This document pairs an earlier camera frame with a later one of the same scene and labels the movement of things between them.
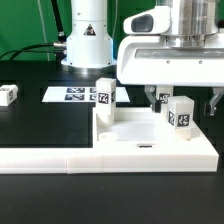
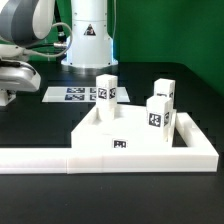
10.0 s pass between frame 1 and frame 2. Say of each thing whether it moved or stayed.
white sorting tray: moved
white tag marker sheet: stayed
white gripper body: moved
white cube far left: stayed
